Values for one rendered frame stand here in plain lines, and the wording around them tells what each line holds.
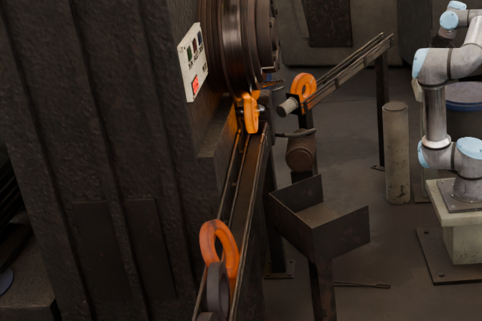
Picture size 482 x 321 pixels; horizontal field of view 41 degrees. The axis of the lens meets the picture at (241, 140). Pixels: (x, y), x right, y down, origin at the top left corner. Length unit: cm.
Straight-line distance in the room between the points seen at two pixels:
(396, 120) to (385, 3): 199
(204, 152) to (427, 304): 116
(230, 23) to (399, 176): 144
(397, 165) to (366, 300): 79
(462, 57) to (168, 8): 114
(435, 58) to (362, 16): 258
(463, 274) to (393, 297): 32
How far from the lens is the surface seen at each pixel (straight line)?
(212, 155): 206
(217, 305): 172
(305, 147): 281
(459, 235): 284
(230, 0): 221
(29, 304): 272
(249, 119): 242
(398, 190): 331
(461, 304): 276
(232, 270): 193
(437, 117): 264
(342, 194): 346
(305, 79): 291
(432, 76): 254
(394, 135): 317
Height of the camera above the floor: 177
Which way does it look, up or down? 25 degrees down
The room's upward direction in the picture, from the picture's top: 9 degrees counter-clockwise
